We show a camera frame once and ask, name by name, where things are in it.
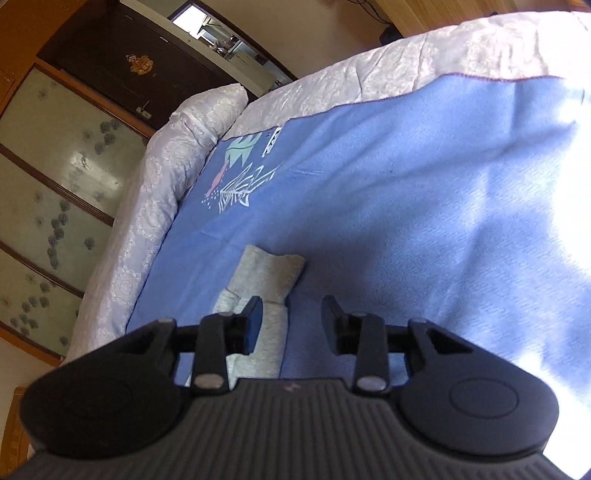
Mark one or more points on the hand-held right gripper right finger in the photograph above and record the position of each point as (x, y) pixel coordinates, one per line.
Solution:
(331, 318)

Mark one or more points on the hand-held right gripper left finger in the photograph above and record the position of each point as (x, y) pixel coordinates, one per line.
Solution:
(251, 327)

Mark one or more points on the grey pants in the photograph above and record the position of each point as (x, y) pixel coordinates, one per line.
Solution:
(268, 277)

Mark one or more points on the blue printed bedsheet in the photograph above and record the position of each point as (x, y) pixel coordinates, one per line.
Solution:
(392, 194)

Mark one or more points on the white patterned quilt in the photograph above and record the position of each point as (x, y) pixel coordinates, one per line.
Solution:
(157, 184)

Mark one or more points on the white mattress cover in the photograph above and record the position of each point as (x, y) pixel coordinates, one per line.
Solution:
(392, 60)

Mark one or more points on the wooden wardrobe with floral doors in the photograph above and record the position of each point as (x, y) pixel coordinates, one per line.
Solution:
(51, 152)

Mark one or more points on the gold door ornament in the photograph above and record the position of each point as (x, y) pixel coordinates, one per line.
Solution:
(141, 64)

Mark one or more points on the dark brown door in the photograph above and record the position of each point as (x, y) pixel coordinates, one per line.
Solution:
(106, 50)

